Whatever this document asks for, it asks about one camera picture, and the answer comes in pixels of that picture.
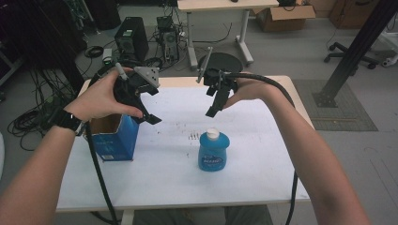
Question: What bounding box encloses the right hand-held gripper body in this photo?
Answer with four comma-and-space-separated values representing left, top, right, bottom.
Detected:
195, 46, 239, 98

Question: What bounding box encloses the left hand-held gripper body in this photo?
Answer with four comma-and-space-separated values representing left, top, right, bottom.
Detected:
113, 62, 161, 109

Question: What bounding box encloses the blue cardboard box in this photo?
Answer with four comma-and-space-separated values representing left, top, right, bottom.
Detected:
84, 113, 141, 162

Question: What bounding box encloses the blue bottle with white cap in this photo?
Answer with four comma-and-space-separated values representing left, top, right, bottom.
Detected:
197, 127, 231, 173

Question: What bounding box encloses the person's right hand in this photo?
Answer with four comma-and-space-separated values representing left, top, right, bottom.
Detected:
222, 72, 280, 111

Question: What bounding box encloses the person's left hand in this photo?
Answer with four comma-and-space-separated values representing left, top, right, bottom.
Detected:
64, 67, 145, 124

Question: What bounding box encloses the black computer tower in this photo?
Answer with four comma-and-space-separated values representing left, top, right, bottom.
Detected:
114, 16, 150, 62

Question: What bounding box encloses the open computer case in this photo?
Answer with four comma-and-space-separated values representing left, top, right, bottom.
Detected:
155, 15, 181, 62

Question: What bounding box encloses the white desk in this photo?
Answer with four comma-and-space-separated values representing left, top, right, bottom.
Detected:
176, 0, 280, 70

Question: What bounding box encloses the black wristwatch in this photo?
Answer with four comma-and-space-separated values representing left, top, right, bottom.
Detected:
46, 107, 86, 136

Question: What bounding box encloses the grey floor mat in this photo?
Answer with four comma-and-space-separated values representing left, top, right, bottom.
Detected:
292, 78, 379, 132

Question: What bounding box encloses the black office chair base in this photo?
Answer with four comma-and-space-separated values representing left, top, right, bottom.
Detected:
323, 41, 381, 70

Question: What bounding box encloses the black metal stand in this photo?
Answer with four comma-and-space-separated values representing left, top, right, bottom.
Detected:
312, 0, 398, 109

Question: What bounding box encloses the large brown cardboard box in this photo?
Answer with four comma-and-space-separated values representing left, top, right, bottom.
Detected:
328, 0, 381, 30

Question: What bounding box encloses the round black base plate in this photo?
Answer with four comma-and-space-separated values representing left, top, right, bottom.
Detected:
197, 52, 244, 75

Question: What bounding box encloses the coiled black cable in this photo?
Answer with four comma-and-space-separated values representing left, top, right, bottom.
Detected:
84, 45, 105, 59

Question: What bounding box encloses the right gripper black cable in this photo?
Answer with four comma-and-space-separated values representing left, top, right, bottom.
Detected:
223, 72, 299, 225

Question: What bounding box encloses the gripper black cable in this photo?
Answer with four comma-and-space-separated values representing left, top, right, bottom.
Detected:
84, 122, 120, 225
223, 72, 299, 225

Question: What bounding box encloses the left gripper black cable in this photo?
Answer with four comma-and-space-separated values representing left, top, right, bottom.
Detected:
84, 122, 120, 225

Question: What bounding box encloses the bundle of black cables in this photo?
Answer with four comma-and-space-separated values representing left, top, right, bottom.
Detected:
7, 67, 79, 152

